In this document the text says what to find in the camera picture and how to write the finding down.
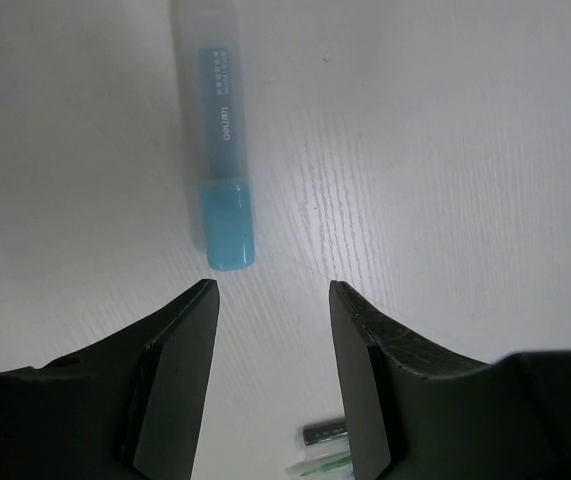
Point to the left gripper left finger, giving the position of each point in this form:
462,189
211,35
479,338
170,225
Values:
129,406

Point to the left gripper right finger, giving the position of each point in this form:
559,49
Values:
417,410

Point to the light blue highlighter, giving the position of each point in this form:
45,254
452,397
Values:
212,102

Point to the green pen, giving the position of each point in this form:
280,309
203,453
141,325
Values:
336,466

